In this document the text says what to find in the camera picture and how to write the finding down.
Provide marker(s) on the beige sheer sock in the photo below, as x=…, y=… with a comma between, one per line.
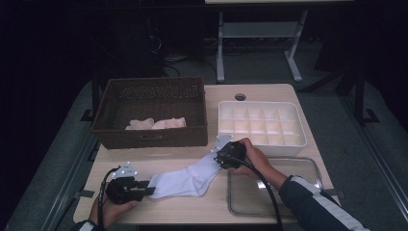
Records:
x=141, y=124

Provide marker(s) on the clear plastic box lid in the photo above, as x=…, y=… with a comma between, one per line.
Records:
x=247, y=199

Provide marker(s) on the white sock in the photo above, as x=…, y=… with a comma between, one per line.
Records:
x=186, y=181

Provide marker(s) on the person's right hand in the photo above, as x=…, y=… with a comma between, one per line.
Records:
x=256, y=163

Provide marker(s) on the grey metal floor rail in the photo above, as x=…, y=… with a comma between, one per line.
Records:
x=69, y=186
x=378, y=160

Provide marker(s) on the black metal stand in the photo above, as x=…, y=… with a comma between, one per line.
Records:
x=360, y=96
x=95, y=96

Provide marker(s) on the person's left hand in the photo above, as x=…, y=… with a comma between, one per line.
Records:
x=109, y=211

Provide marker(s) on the white metal stand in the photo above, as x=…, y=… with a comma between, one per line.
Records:
x=256, y=30

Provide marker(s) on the brown wicker basket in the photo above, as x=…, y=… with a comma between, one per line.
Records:
x=144, y=96

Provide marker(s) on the white divided storage box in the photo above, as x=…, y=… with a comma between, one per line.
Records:
x=279, y=149

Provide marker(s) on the pink sock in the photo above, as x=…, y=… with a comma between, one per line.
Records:
x=170, y=123

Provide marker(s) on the grey tape strip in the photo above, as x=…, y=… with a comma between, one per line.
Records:
x=335, y=193
x=85, y=193

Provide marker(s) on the round table grommet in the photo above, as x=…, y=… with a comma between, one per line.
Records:
x=240, y=96

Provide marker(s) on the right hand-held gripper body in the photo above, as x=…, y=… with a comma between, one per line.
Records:
x=232, y=154

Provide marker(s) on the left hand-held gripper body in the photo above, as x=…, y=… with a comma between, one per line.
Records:
x=122, y=191

